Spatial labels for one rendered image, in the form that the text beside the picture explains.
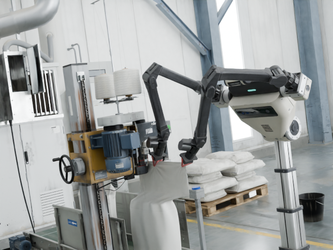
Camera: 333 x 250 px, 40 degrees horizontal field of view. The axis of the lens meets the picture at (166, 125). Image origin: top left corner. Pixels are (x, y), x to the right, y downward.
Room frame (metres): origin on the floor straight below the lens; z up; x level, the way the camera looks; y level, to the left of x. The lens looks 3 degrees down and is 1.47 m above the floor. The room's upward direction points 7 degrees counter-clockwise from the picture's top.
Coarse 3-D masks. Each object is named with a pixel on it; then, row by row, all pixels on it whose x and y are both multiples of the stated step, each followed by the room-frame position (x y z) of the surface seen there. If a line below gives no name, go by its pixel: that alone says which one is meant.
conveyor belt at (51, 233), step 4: (52, 228) 4.44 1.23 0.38; (40, 232) 4.35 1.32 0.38; (44, 232) 4.33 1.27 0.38; (48, 232) 4.31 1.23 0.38; (52, 232) 4.29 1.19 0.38; (56, 232) 4.27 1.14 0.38; (44, 236) 4.18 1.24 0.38; (48, 236) 4.17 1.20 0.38; (52, 236) 4.15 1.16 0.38; (56, 236) 4.13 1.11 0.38; (56, 240) 4.00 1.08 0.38; (128, 244) 3.61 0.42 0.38; (132, 244) 3.60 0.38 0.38; (128, 248) 3.51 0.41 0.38; (132, 248) 3.50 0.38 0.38
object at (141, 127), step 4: (128, 124) 3.22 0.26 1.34; (132, 124) 3.15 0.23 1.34; (136, 124) 3.01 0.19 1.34; (140, 124) 3.03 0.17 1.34; (144, 124) 3.05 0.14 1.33; (148, 124) 3.07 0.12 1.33; (140, 128) 3.02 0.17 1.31; (144, 128) 3.04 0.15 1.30; (148, 128) 3.06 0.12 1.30; (152, 128) 3.08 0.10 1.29; (156, 128) 3.10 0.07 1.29; (140, 132) 3.02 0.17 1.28; (144, 132) 3.04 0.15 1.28; (152, 132) 3.08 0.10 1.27; (156, 132) 3.10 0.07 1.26; (140, 136) 3.02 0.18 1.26; (144, 136) 3.04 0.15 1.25; (148, 136) 3.06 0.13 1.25; (140, 140) 3.01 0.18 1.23; (144, 140) 3.03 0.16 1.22; (140, 160) 3.00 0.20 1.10; (140, 164) 3.00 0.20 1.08; (144, 164) 3.02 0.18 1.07
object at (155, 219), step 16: (144, 176) 3.11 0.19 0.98; (160, 176) 2.98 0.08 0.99; (176, 176) 2.85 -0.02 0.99; (144, 192) 3.11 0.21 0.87; (160, 192) 2.99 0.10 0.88; (176, 192) 2.87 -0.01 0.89; (144, 208) 3.04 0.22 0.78; (160, 208) 2.94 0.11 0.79; (144, 224) 3.03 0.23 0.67; (160, 224) 2.94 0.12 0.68; (176, 224) 2.98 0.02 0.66; (144, 240) 3.06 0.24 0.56; (160, 240) 2.94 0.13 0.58; (176, 240) 2.95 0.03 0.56
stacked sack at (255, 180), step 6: (246, 180) 6.18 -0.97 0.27; (252, 180) 6.18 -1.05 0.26; (258, 180) 6.21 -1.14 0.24; (264, 180) 6.27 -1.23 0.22; (234, 186) 6.03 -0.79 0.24; (240, 186) 5.99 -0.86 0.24; (246, 186) 6.05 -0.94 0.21; (252, 186) 6.13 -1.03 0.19; (228, 192) 6.10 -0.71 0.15; (234, 192) 6.01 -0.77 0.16
